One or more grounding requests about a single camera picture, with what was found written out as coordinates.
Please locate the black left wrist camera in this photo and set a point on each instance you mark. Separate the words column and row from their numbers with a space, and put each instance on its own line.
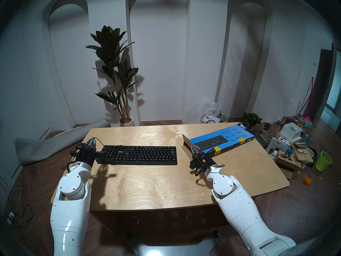
column 82, row 149

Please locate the clear plastic bag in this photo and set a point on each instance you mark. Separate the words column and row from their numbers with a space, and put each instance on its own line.
column 213, row 108

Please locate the white power strip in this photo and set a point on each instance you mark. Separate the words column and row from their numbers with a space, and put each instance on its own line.
column 10, row 218

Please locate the white plant pot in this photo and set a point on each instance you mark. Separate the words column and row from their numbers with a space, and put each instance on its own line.
column 126, row 122

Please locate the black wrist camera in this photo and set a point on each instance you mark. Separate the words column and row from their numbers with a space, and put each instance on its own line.
column 82, row 149
column 203, row 159

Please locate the white printed carton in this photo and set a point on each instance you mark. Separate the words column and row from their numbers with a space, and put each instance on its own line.
column 281, row 144

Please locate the blue cardboard keyboard box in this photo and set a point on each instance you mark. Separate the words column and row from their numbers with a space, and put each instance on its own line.
column 226, row 136

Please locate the orange ball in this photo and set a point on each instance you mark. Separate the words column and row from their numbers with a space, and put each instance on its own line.
column 307, row 181

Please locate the dark open door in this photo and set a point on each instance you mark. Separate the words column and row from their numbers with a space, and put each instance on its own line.
column 321, row 79

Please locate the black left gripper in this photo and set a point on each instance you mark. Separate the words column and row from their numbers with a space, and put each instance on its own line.
column 88, row 159

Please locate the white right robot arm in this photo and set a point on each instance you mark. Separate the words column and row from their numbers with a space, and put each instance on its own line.
column 239, row 210

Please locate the small bushy potted plant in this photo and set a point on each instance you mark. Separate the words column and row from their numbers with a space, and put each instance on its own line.
column 251, row 119

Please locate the blue lidded jar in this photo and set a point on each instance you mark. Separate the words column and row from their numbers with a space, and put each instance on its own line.
column 288, row 153

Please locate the white box appliance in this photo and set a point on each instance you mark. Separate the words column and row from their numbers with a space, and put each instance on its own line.
column 290, row 132

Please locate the brown cardboard box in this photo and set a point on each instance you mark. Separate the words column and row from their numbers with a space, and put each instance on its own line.
column 287, row 164

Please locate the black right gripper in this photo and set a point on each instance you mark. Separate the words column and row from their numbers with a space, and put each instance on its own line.
column 210, row 163

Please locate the tall dark green plant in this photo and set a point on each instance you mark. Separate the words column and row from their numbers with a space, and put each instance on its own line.
column 109, row 44

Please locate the wooden cutting board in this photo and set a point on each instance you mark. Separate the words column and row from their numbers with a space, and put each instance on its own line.
column 303, row 155

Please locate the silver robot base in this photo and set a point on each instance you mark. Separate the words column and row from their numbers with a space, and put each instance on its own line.
column 165, row 250

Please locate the green plastic waste basket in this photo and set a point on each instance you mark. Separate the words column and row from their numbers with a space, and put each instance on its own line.
column 323, row 162

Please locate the metal dish rack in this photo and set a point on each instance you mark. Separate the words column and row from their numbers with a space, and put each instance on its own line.
column 263, row 139

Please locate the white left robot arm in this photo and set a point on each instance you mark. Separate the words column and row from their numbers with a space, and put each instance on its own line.
column 69, row 204

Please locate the black computer keyboard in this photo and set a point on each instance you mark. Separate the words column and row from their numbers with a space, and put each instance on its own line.
column 143, row 154

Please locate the grey green mug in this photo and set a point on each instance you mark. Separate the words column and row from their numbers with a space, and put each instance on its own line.
column 307, row 139

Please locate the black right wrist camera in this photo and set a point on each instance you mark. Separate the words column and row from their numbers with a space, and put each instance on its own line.
column 203, row 159

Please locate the tiny potted plant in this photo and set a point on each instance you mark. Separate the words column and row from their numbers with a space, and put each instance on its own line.
column 266, row 126

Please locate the white paper roll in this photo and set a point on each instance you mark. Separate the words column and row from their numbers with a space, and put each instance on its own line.
column 271, row 144

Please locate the teal cloth pile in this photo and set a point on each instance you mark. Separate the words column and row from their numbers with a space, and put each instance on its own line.
column 306, row 123

